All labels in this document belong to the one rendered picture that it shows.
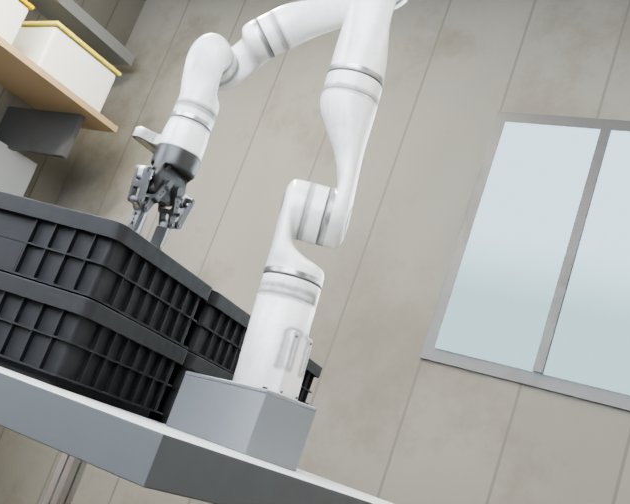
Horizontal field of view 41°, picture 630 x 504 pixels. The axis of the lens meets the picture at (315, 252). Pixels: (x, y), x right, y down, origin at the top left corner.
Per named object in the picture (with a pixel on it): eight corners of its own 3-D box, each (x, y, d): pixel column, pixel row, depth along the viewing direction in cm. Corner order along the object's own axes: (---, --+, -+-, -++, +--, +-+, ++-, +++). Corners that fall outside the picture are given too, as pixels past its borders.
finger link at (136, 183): (140, 165, 132) (134, 202, 132) (132, 163, 130) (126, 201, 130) (153, 167, 130) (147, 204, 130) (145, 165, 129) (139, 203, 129)
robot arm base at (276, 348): (302, 403, 125) (331, 295, 129) (272, 392, 118) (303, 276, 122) (251, 392, 130) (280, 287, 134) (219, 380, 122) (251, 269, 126)
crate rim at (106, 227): (211, 303, 138) (216, 290, 139) (116, 238, 112) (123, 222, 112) (27, 250, 154) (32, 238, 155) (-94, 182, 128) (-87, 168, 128)
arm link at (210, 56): (198, 115, 132) (215, 139, 140) (232, 31, 135) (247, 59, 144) (159, 106, 134) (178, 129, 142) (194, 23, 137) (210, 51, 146)
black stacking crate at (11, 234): (188, 358, 136) (213, 293, 139) (88, 306, 110) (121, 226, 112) (5, 299, 152) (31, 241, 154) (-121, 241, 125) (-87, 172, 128)
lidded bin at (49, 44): (53, 113, 419) (72, 71, 425) (104, 118, 399) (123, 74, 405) (-15, 64, 384) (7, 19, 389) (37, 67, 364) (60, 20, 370)
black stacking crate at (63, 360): (164, 424, 133) (192, 352, 136) (54, 386, 107) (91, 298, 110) (-21, 356, 149) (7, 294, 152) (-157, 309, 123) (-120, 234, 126)
